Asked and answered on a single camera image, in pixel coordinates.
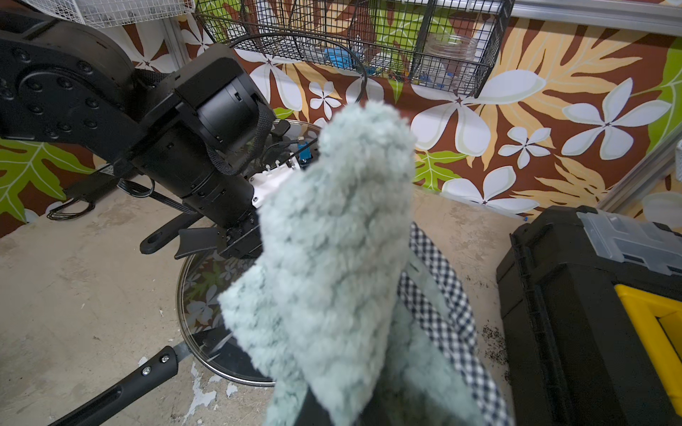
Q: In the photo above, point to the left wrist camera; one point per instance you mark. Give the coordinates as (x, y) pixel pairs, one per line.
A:
(267, 182)

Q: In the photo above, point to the light green fluffy cloth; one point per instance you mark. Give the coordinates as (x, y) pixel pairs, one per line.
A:
(351, 308)

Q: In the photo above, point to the black power adapter brick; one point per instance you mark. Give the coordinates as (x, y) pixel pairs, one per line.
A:
(93, 188)

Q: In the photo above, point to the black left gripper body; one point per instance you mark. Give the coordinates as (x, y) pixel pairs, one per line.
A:
(241, 241)

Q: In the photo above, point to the black wire basket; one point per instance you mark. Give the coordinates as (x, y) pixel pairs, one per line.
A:
(445, 45)

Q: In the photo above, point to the white wire basket left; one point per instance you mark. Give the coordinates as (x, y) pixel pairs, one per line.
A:
(113, 13)

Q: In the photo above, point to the blue object in basket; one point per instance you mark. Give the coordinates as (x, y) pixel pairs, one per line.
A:
(339, 58)

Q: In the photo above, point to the black yellow tool case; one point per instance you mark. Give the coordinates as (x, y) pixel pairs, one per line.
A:
(566, 287)

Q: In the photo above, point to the black front frying pan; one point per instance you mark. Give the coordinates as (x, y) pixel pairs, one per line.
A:
(159, 369)

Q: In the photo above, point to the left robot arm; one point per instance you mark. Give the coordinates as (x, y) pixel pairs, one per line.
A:
(196, 132)

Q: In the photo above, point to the glass lid with steel rim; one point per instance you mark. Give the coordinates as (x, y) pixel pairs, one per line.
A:
(202, 279)

